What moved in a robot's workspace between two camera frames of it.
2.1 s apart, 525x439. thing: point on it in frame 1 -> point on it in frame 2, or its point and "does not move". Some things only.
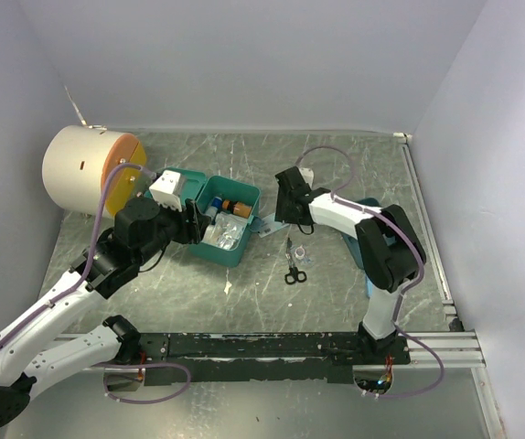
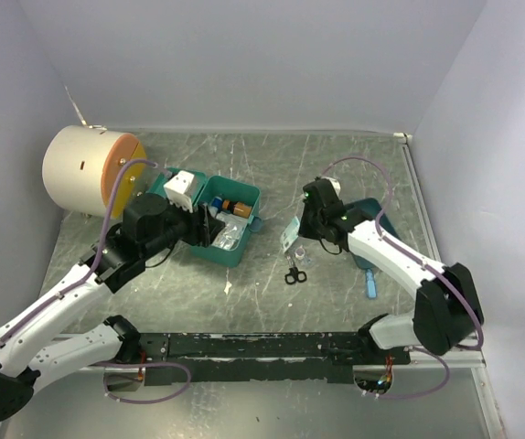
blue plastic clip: [369, 288] does not move
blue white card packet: [272, 226] -> [290, 234]
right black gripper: [282, 215] -> [305, 230]
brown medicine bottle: [238, 208] does not move
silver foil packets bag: [226, 231] does not move
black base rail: [261, 358] does not move
